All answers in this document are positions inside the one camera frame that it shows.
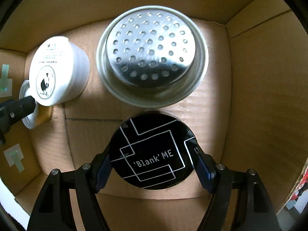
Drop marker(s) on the perforated steel strainer cup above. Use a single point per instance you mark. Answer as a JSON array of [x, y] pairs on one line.
[[152, 57]]

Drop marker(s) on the white round jar panda label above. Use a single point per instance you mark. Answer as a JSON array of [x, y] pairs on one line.
[[59, 71]]

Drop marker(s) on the open cardboard box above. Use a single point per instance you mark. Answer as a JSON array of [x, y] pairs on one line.
[[249, 113]]

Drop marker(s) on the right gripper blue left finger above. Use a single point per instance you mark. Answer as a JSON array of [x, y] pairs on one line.
[[103, 168]]

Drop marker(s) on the black round ME compact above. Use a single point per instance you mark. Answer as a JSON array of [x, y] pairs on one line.
[[153, 151]]

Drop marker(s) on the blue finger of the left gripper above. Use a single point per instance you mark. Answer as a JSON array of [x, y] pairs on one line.
[[12, 112]]

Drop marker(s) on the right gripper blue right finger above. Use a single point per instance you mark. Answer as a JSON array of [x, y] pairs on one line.
[[205, 167]]

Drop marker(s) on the silver white jar lid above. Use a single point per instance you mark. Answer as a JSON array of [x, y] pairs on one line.
[[39, 114]]

